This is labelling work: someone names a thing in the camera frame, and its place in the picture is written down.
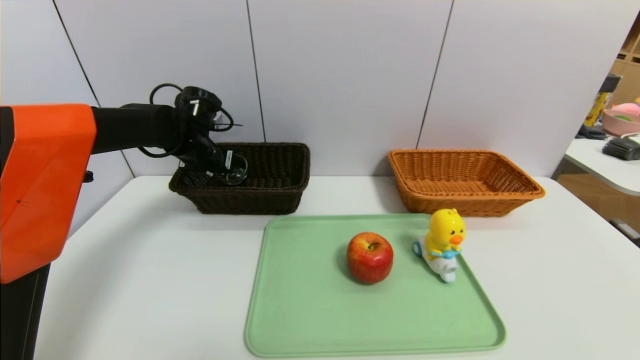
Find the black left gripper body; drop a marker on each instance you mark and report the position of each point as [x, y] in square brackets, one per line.
[226, 162]

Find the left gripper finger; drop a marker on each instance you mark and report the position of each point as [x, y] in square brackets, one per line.
[239, 160]
[230, 178]

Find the small clear glass cup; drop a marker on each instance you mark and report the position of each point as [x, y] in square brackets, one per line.
[237, 175]

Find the red apple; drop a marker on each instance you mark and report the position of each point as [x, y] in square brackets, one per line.
[370, 260]

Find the yellow duck scooter toy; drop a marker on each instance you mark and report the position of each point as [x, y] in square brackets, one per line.
[442, 230]

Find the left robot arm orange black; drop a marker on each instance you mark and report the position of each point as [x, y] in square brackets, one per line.
[45, 175]

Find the dark brown wicker basket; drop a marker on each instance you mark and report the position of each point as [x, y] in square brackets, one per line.
[260, 201]

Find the orange wicker basket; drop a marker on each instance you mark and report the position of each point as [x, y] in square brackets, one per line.
[465, 202]

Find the light green plastic tray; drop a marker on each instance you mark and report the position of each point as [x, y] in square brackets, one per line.
[370, 315]

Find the black flat item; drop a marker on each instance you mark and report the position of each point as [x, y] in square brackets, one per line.
[590, 133]

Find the yellow black bottle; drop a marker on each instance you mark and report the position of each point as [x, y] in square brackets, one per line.
[595, 110]

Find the white side table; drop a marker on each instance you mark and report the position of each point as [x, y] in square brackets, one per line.
[600, 170]

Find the pink bowl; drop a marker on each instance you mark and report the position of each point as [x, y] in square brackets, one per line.
[617, 125]

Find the black brush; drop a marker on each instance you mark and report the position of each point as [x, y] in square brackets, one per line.
[620, 149]

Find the pink plush toy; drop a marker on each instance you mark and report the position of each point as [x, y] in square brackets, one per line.
[627, 108]

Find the dark grey floor object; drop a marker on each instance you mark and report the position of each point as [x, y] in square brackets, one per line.
[627, 232]

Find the wooden shelf unit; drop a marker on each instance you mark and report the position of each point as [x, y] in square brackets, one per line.
[627, 80]

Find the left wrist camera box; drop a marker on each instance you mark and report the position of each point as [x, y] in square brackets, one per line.
[197, 107]

